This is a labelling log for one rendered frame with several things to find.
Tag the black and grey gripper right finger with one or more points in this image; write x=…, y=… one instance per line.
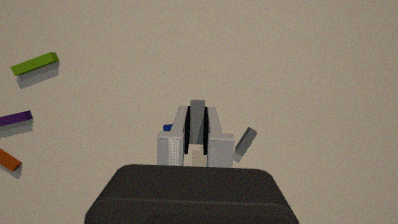
x=218, y=146

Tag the small blue block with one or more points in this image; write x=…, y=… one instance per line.
x=167, y=127

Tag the grey rectangular block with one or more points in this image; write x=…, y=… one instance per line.
x=246, y=140
x=197, y=108

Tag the lime green rod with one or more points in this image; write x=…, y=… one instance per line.
x=35, y=63

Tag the orange rod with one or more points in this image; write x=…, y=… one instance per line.
x=9, y=161

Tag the purple rod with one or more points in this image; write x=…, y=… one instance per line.
x=15, y=118

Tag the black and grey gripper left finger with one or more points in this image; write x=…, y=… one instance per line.
x=171, y=145

